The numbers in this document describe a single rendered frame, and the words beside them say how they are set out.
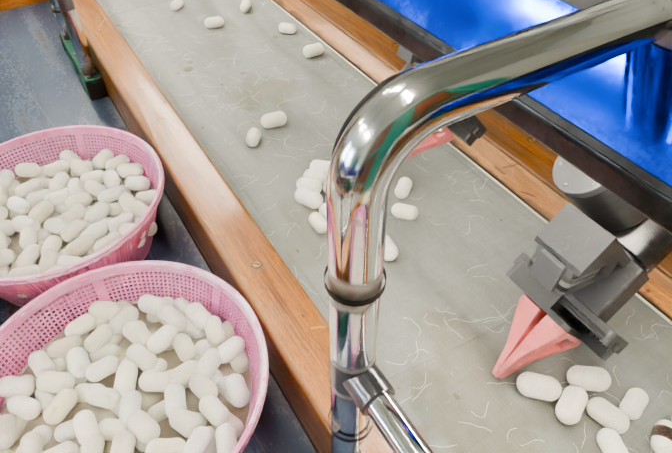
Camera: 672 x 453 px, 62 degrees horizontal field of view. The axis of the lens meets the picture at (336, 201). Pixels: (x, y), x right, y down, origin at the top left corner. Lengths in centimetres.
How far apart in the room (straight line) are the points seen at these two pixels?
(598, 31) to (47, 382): 53
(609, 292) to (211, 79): 67
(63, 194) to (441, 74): 64
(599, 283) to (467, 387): 15
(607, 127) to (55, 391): 51
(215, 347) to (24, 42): 88
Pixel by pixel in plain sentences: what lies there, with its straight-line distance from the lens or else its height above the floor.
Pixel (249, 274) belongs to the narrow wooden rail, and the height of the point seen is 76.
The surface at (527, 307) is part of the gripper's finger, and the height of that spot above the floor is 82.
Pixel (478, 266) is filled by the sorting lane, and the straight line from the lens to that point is 64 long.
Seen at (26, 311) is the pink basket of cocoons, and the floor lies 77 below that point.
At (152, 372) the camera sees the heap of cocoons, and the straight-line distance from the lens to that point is 57.
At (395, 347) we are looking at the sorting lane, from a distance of 56.
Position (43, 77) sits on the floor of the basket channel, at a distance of 118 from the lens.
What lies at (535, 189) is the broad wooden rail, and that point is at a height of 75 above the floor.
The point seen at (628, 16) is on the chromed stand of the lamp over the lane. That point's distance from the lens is 25.
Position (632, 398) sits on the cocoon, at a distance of 58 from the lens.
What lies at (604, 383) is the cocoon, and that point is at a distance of 57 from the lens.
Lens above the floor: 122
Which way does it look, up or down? 44 degrees down
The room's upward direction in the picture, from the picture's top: straight up
